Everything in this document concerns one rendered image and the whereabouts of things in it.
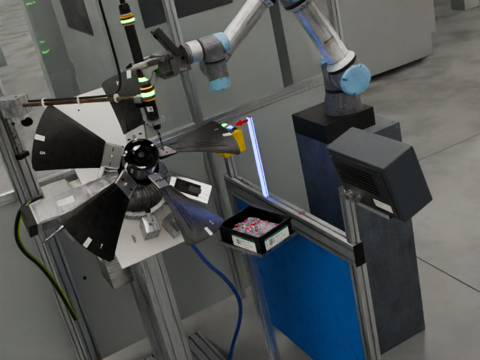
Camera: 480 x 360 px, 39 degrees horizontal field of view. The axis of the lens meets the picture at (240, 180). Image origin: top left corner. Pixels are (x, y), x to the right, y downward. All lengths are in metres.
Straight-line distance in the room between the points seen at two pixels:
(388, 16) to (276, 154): 3.44
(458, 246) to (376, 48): 3.22
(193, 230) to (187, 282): 1.21
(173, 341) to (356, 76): 1.24
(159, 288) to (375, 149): 1.12
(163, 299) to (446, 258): 1.63
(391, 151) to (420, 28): 5.13
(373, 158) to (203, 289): 1.83
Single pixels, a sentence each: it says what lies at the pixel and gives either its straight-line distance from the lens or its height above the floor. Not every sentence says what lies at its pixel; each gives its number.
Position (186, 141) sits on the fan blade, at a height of 1.19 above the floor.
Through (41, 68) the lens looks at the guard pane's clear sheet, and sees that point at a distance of 2.93.
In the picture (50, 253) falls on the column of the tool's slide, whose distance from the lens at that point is 2.95.
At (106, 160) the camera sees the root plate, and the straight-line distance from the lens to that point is 2.35.
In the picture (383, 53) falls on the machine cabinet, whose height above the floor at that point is 0.23.
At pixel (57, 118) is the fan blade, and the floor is 1.39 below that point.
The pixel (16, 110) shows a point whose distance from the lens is 2.67.
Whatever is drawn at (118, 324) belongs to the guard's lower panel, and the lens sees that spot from 3.38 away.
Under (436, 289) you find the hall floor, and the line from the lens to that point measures 3.46.
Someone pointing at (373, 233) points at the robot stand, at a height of 0.58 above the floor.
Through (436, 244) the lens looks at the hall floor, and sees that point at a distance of 3.81.
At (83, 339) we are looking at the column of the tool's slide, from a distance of 3.17.
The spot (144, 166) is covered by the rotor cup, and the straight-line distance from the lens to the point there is 2.26.
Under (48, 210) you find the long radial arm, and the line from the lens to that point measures 2.37.
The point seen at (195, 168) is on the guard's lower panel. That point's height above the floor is 0.79.
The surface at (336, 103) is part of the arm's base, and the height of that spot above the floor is 1.12.
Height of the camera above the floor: 1.96
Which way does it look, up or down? 23 degrees down
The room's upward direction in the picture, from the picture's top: 13 degrees counter-clockwise
